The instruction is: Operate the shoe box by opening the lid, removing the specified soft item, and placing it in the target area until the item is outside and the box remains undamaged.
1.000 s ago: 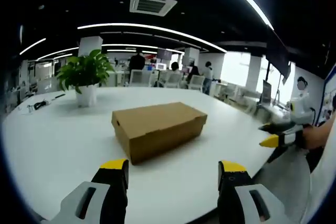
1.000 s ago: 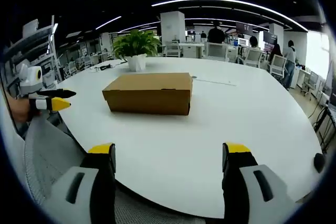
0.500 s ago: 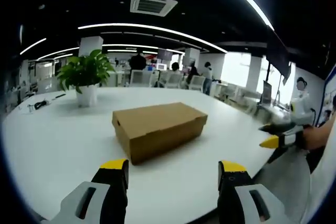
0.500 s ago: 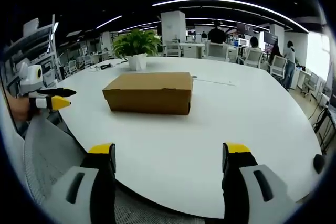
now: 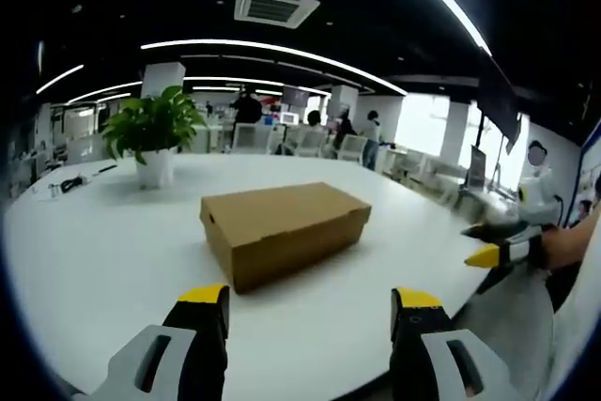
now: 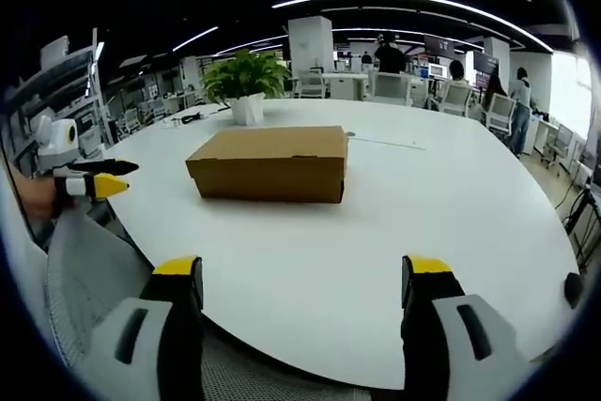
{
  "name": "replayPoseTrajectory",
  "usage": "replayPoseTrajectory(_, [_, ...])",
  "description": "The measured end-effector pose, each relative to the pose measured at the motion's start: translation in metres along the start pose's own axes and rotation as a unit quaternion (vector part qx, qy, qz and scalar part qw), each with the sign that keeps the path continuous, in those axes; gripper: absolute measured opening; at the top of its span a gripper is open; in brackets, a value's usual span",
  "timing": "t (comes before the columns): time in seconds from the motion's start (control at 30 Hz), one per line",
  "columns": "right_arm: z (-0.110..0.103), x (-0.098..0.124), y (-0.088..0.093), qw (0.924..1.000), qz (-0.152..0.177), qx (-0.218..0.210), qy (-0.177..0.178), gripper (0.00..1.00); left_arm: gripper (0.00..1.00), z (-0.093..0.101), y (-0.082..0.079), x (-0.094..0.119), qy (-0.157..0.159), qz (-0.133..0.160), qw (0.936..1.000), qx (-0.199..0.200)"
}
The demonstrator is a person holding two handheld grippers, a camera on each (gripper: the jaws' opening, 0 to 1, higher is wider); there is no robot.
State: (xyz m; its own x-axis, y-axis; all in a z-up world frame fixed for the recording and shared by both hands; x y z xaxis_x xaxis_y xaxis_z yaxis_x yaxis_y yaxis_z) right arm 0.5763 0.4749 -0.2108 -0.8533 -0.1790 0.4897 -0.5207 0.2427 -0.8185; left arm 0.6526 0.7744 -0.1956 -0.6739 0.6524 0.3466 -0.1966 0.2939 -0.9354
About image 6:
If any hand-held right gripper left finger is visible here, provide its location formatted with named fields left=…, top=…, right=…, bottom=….
left=86, top=254, right=205, bottom=401

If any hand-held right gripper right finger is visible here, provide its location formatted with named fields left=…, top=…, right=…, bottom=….
left=400, top=254, right=532, bottom=401

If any brown cardboard shoe box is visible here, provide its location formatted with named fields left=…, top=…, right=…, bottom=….
left=185, top=125, right=349, bottom=206

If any person's left hand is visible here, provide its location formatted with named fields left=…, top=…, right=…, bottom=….
left=9, top=171, right=77, bottom=221

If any white shelving rack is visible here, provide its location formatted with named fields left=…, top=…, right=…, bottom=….
left=8, top=27, right=110, bottom=158

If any grey mesh office chair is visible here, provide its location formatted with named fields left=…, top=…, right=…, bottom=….
left=0, top=175, right=372, bottom=401

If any black round object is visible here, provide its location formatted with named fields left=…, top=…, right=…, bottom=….
left=562, top=271, right=585, bottom=310

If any white plant pot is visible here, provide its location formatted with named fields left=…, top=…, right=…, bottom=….
left=227, top=93, right=267, bottom=125

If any green potted plant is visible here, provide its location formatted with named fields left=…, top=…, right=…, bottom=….
left=200, top=48, right=292, bottom=110

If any white office chair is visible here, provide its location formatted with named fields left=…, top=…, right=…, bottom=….
left=295, top=68, right=327, bottom=100
left=438, top=81, right=473, bottom=116
left=485, top=92, right=517, bottom=139
left=368, top=70, right=414, bottom=107

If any white square pillar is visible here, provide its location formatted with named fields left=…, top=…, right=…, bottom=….
left=286, top=15, right=335, bottom=74

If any black cable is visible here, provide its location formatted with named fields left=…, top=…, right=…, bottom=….
left=169, top=110, right=208, bottom=124

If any dark wall screen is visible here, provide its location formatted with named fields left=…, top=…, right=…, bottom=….
left=423, top=34, right=457, bottom=59

